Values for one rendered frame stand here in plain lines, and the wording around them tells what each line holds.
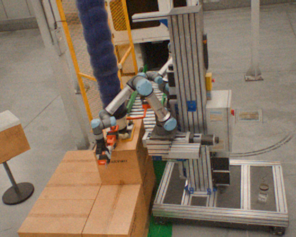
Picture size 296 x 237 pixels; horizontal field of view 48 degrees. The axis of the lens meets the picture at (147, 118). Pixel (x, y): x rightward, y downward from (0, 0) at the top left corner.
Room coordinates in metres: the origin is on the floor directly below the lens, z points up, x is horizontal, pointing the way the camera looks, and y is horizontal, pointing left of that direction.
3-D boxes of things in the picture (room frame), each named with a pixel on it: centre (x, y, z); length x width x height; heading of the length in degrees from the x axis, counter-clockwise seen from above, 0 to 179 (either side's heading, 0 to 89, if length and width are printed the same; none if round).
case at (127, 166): (2.81, 0.30, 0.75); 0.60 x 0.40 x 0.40; 169
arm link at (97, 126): (2.24, 0.40, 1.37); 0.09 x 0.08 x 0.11; 107
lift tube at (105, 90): (2.81, 0.29, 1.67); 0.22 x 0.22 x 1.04
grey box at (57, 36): (4.12, 0.90, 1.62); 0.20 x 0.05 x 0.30; 166
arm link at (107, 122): (2.29, 0.31, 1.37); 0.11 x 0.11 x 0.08; 17
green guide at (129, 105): (4.72, 0.08, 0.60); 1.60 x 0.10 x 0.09; 166
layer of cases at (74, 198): (2.59, 0.66, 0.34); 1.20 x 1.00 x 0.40; 166
